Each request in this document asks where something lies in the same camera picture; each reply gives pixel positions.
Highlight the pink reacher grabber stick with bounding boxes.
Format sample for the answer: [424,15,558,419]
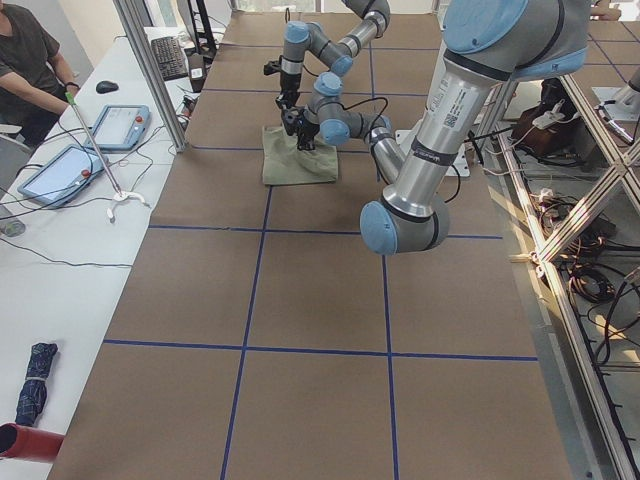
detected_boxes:
[65,92,150,224]

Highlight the far grey teach pendant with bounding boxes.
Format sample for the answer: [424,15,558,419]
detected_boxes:
[91,105,150,153]

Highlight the folded dark blue umbrella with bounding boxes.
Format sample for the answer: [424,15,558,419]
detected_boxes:
[15,343,58,427]

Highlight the aluminium frame post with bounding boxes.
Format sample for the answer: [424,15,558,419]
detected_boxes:
[113,0,187,153]

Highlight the near grey teach pendant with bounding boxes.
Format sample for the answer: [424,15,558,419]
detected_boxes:
[18,145,103,207]

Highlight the grey teach pendant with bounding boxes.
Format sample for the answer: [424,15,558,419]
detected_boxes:
[91,105,150,153]
[18,145,103,207]

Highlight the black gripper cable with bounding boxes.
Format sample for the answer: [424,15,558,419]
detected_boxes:
[339,96,391,183]

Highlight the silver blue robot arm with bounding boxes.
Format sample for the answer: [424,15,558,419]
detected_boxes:
[264,0,590,255]
[263,0,391,111]

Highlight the arm mounting base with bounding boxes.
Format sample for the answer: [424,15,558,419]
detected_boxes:
[592,70,639,121]

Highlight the seated person in grey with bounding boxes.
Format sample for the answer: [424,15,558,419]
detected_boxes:
[1,2,80,147]

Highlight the red fire extinguisher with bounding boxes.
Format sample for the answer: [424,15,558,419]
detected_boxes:
[1,423,65,463]

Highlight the black computer keyboard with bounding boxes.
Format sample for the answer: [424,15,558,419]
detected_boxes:
[150,36,188,81]

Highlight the white power strip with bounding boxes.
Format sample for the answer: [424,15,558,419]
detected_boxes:
[532,100,581,130]

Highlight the aluminium truss frame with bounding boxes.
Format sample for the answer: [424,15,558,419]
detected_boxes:
[479,74,640,480]

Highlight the black computer mouse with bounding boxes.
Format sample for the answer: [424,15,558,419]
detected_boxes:
[95,80,119,94]

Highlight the olive green long-sleeve shirt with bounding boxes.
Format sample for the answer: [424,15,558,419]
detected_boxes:
[262,126,339,186]

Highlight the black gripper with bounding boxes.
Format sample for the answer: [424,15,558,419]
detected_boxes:
[281,108,318,151]
[263,58,302,110]

